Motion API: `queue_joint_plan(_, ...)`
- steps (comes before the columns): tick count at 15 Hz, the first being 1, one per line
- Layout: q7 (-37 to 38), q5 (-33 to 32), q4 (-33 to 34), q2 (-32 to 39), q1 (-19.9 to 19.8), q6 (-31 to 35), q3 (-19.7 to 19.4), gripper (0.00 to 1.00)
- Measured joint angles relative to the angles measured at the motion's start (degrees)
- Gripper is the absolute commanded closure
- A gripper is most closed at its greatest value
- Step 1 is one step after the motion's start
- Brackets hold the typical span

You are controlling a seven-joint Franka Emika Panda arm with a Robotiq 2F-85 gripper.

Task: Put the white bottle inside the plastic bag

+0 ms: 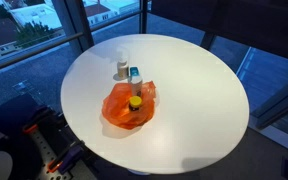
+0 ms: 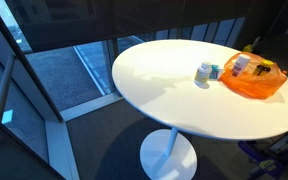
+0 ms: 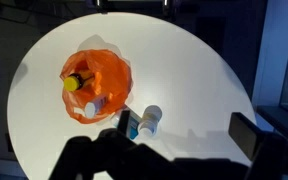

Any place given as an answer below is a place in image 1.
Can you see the orange and purple clamp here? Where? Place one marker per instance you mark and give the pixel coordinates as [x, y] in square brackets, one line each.
[34, 125]
[69, 158]

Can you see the blue capped container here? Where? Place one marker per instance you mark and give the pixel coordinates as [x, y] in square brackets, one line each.
[134, 71]

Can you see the dark window post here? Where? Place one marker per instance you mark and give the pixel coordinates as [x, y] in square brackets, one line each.
[74, 20]

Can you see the thin dark window mullion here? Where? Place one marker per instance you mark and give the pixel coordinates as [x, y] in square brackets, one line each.
[144, 15]

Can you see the white pill bottle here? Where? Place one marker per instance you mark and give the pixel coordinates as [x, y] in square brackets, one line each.
[122, 68]

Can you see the slanted dark window beam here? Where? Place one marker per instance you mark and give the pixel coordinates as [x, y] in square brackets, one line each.
[277, 106]

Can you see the yellow lid dark jar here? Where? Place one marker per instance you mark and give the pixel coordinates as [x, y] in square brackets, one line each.
[135, 103]

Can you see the tall white capped bottle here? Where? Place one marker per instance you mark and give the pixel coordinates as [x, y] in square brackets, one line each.
[136, 85]

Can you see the white table pedestal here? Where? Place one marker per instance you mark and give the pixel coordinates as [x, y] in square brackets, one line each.
[139, 172]

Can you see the orange plastic bag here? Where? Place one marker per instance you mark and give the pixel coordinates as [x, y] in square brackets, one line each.
[115, 107]

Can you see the grey perforated mounting plate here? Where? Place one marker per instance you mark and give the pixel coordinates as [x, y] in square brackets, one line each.
[44, 150]

